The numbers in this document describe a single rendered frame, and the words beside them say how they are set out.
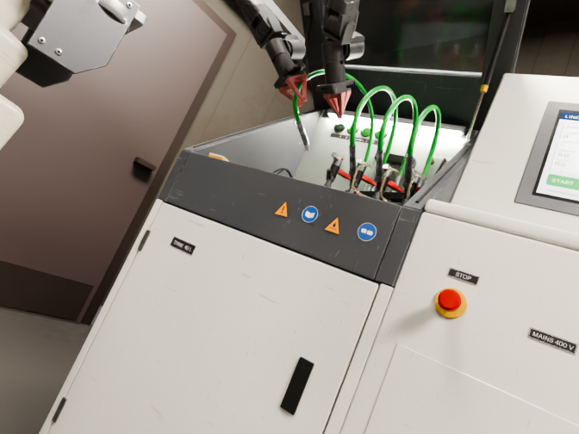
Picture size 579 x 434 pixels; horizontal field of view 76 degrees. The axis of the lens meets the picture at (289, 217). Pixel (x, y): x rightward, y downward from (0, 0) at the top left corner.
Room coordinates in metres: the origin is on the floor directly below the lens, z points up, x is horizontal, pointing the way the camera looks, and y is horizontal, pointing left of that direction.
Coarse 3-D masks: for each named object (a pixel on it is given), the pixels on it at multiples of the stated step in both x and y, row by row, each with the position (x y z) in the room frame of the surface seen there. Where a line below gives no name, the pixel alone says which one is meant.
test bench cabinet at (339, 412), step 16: (144, 224) 1.06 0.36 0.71; (128, 256) 1.06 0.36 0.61; (304, 256) 0.82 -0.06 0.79; (112, 288) 1.06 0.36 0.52; (384, 288) 0.71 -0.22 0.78; (384, 304) 0.70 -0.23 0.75; (96, 320) 1.06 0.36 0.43; (368, 320) 0.71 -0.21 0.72; (368, 336) 0.70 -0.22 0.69; (80, 352) 1.06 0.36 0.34; (368, 352) 0.70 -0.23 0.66; (352, 368) 0.71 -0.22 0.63; (64, 384) 1.06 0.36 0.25; (352, 384) 0.70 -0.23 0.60; (336, 400) 0.73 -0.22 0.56; (48, 416) 1.06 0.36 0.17; (336, 416) 0.71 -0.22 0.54; (336, 432) 0.70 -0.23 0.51
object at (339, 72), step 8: (328, 64) 0.93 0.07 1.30; (336, 64) 0.93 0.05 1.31; (344, 64) 0.94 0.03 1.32; (328, 72) 0.94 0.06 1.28; (336, 72) 0.94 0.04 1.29; (344, 72) 0.95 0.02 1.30; (328, 80) 0.96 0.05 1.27; (336, 80) 0.95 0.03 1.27; (344, 80) 0.95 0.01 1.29; (352, 80) 0.97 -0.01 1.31; (320, 88) 0.96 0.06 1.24; (328, 88) 0.94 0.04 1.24
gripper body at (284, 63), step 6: (282, 54) 1.02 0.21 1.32; (288, 54) 1.02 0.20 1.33; (276, 60) 1.03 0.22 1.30; (282, 60) 1.02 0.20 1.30; (288, 60) 1.02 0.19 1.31; (276, 66) 1.04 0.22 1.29; (282, 66) 1.02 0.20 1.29; (288, 66) 0.99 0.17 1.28; (294, 66) 1.00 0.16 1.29; (300, 66) 1.01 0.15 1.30; (282, 72) 1.02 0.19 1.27; (288, 72) 1.01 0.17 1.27; (276, 84) 1.07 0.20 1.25
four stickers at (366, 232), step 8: (280, 200) 0.86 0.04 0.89; (280, 208) 0.85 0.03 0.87; (288, 208) 0.84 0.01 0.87; (304, 208) 0.82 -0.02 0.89; (312, 208) 0.81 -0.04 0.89; (320, 208) 0.80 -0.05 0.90; (304, 216) 0.82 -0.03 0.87; (312, 216) 0.81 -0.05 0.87; (336, 216) 0.78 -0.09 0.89; (328, 224) 0.79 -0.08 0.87; (336, 224) 0.78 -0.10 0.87; (344, 224) 0.77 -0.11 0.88; (360, 224) 0.75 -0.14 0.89; (368, 224) 0.74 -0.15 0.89; (336, 232) 0.77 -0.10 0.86; (360, 232) 0.75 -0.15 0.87; (368, 232) 0.74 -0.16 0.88; (376, 232) 0.73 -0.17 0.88; (368, 240) 0.74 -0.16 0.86
